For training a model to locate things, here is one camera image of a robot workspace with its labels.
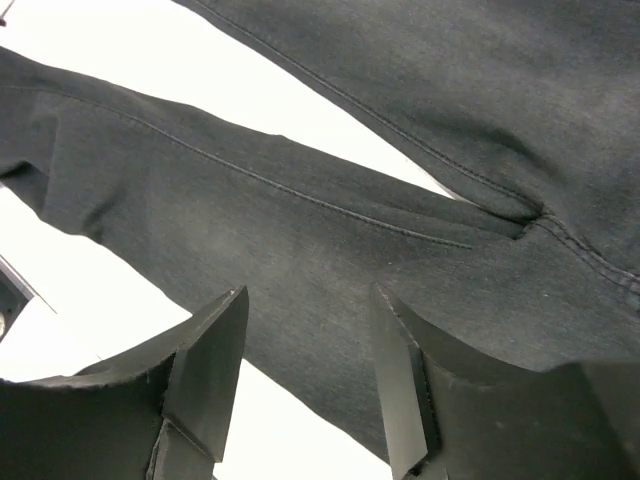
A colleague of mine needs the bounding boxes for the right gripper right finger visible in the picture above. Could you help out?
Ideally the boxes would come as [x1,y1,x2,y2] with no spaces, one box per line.
[369,284,639,479]

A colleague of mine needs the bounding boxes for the black trousers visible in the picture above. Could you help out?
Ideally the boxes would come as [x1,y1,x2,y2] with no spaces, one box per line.
[1,1,639,458]

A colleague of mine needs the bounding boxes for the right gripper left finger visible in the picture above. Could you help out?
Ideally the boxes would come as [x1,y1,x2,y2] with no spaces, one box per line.
[1,287,249,480]

